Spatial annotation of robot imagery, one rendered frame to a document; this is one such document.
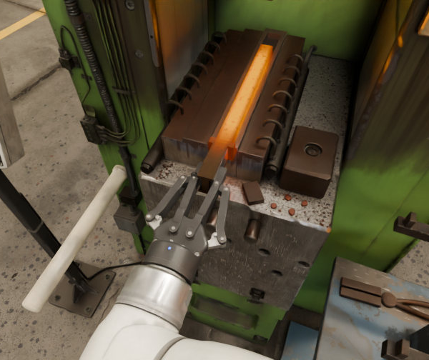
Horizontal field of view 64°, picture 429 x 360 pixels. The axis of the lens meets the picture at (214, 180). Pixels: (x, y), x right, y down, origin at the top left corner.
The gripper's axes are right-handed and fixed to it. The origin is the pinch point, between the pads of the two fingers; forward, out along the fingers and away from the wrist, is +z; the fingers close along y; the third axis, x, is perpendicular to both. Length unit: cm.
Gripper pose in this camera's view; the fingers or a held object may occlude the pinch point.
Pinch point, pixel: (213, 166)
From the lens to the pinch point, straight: 58.3
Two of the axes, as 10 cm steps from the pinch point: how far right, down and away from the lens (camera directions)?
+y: 9.4, 2.6, -2.0
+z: 3.3, -7.7, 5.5
